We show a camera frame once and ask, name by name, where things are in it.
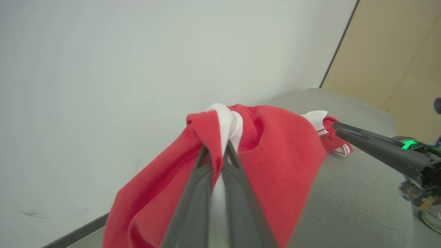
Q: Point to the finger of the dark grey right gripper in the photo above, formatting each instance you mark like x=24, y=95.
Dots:
x=389, y=155
x=361, y=131

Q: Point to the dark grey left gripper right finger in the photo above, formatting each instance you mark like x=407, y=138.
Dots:
x=241, y=206

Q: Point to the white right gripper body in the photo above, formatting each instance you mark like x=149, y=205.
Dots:
x=427, y=182

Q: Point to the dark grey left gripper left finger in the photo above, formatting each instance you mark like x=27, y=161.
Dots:
x=194, y=206

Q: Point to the red and white garment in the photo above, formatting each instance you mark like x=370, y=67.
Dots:
x=282, y=155

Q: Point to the grey fabric sofa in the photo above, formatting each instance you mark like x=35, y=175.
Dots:
x=361, y=206

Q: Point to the beige wooden panel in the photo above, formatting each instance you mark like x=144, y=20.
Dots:
x=396, y=51

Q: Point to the black baseboard strip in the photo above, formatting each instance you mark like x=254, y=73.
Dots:
x=75, y=232

